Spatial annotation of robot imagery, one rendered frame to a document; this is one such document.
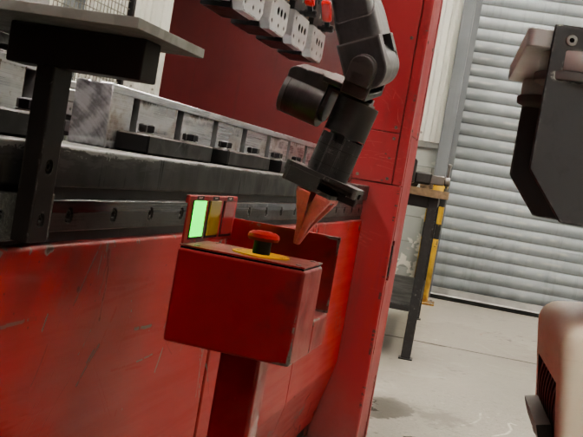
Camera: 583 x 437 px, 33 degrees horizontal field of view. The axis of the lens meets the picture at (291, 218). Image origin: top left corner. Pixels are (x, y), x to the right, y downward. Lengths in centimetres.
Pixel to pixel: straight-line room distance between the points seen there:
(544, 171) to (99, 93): 80
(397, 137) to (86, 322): 199
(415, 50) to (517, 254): 538
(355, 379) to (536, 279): 535
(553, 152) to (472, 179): 749
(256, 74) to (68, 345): 210
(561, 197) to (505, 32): 763
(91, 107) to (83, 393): 44
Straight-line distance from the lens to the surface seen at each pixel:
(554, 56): 83
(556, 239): 837
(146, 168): 129
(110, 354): 130
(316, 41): 253
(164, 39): 94
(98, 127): 145
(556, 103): 83
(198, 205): 120
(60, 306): 114
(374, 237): 308
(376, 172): 308
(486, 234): 833
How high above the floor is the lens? 89
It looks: 3 degrees down
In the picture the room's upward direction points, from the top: 10 degrees clockwise
